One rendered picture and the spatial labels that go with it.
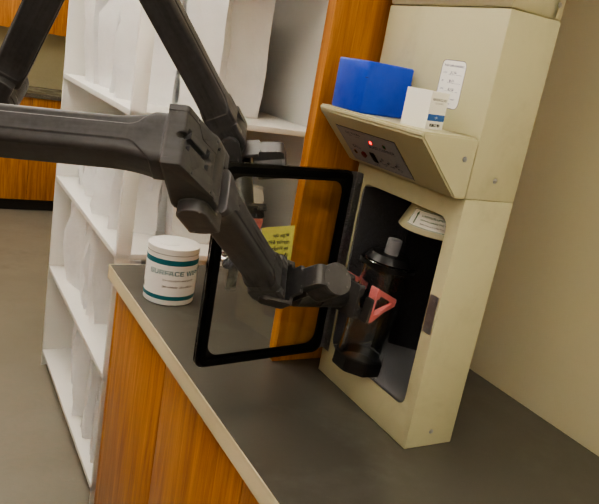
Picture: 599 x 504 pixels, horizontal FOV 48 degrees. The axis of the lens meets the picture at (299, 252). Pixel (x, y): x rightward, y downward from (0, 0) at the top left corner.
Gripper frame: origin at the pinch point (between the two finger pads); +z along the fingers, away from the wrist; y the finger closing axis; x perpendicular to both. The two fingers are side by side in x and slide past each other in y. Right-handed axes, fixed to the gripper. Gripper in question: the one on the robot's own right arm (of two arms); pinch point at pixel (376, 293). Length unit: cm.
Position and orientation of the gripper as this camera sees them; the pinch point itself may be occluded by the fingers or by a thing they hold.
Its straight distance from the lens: 132.1
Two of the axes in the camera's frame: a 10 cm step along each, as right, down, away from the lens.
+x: -2.4, 9.4, 2.3
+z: 8.2, 0.6, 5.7
